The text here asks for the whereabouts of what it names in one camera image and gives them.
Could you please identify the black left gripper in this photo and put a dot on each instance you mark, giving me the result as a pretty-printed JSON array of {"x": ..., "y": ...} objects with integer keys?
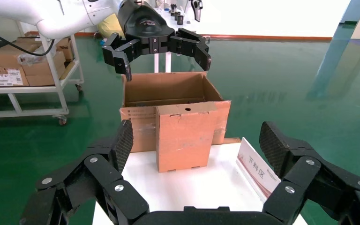
[{"x": 142, "y": 21}]

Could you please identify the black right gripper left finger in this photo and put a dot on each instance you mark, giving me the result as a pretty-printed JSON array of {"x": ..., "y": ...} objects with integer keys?
[{"x": 105, "y": 174}]

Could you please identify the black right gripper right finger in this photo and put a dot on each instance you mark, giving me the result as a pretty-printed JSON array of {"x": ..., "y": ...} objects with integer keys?
[{"x": 307, "y": 174}]

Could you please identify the small brown cardboard box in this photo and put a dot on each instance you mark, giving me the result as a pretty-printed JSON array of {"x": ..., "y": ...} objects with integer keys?
[{"x": 184, "y": 139}]

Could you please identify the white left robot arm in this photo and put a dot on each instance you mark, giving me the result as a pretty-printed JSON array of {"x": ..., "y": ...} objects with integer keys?
[{"x": 59, "y": 18}]

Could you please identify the large open cardboard box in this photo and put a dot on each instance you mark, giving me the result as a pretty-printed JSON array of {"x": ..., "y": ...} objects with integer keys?
[{"x": 164, "y": 88}]

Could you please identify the person in yellow coat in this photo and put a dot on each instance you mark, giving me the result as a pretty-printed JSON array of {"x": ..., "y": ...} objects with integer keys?
[{"x": 110, "y": 28}]

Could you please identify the white acrylic sign placard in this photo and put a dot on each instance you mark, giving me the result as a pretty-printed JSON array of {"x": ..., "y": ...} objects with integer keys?
[{"x": 254, "y": 167}]

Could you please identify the black hanging device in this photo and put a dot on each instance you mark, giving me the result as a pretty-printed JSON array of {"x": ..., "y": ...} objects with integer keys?
[{"x": 197, "y": 9}]

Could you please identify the white metal shelf cart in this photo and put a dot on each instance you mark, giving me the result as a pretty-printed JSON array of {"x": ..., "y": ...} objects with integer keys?
[{"x": 27, "y": 90}]

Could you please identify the clear plastic bag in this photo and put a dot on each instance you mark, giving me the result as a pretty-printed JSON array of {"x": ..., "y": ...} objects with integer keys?
[{"x": 32, "y": 56}]

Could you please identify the blue building pillar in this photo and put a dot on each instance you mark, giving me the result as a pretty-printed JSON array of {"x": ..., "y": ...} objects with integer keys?
[{"x": 355, "y": 11}]

